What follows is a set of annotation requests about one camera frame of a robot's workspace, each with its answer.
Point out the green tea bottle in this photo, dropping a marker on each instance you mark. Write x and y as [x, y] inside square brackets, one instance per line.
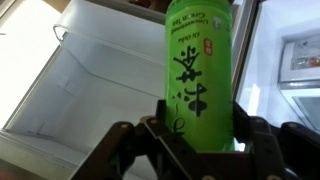
[200, 66]

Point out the open refrigerator door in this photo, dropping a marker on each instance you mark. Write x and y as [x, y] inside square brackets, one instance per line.
[66, 100]

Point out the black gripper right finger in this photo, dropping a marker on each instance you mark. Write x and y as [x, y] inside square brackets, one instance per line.
[273, 153]

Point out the stainless steel refrigerator body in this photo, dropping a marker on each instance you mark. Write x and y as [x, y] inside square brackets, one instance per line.
[266, 66]

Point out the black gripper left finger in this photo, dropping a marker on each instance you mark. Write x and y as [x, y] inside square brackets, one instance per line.
[133, 153]

